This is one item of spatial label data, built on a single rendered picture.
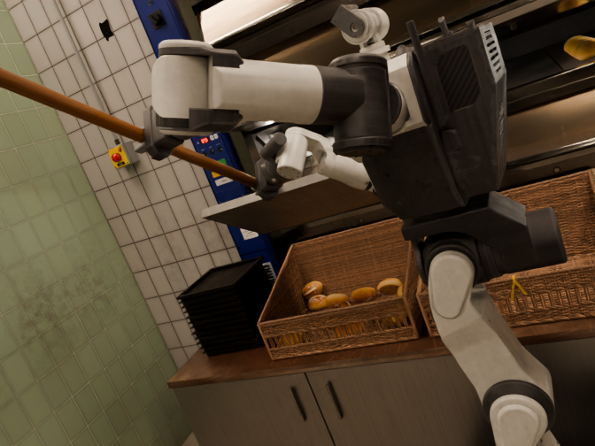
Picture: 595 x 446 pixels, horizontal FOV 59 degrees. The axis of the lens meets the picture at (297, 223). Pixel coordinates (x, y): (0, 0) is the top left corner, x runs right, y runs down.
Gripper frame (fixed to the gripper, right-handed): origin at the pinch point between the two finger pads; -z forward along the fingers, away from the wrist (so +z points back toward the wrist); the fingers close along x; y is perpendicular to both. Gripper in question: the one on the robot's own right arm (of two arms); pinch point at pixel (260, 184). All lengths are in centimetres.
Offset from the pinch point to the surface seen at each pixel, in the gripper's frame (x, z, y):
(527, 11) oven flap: 39, 47, -70
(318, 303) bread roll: -28, -56, -44
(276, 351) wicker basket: -46, -45, -18
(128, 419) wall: -65, -138, 20
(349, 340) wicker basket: -46, -22, -35
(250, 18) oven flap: 76, -23, -14
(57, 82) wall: 89, -104, 50
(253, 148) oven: 40, -58, -24
